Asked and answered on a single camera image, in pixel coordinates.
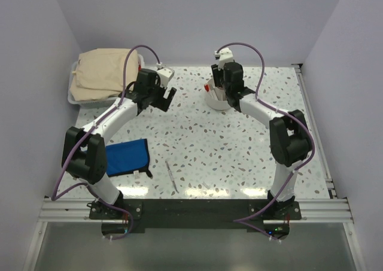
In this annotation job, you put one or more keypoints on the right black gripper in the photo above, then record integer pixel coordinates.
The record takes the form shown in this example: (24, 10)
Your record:
(216, 75)

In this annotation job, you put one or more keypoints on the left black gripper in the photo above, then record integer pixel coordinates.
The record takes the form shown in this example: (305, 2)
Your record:
(163, 103)

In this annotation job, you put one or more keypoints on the thin metal craft knife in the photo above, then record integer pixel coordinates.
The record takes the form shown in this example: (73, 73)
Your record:
(171, 176)

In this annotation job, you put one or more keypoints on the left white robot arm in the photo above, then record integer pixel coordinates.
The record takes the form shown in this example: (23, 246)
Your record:
(84, 153)

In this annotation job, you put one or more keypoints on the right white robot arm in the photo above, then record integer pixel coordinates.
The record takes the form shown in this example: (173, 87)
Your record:
(290, 140)

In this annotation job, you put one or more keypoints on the round white divided organizer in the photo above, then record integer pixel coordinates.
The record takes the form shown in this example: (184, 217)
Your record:
(216, 105)

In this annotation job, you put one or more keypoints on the white plastic basket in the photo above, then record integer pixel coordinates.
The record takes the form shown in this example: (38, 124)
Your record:
(86, 104)

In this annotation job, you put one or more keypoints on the beige folded cloth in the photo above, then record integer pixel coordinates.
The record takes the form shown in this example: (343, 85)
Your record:
(102, 73)

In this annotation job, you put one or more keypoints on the blue fabric pouch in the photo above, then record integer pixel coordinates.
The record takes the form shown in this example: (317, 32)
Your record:
(128, 158)

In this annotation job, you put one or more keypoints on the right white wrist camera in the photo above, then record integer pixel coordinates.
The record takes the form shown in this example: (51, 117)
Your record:
(223, 56)

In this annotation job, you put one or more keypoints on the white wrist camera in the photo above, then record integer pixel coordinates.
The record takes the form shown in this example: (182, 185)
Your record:
(165, 74)
(223, 56)

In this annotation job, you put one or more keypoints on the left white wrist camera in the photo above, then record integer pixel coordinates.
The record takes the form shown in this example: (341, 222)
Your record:
(165, 74)

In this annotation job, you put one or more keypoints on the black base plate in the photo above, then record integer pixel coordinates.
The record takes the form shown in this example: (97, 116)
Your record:
(193, 214)

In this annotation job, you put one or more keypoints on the aluminium frame rail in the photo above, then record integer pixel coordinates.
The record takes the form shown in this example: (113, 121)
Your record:
(302, 210)

